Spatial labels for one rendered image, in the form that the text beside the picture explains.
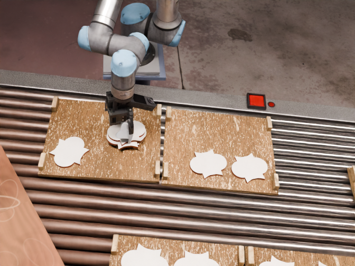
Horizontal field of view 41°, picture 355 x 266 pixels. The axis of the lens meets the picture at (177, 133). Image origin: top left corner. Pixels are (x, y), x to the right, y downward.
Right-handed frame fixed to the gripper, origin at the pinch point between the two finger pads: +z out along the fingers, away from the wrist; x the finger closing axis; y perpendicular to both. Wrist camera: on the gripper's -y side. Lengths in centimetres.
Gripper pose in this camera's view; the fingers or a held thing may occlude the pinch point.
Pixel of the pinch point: (127, 130)
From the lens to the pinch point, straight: 169.5
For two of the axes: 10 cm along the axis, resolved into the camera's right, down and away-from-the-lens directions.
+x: 3.4, 7.5, -5.7
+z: -1.2, 6.3, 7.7
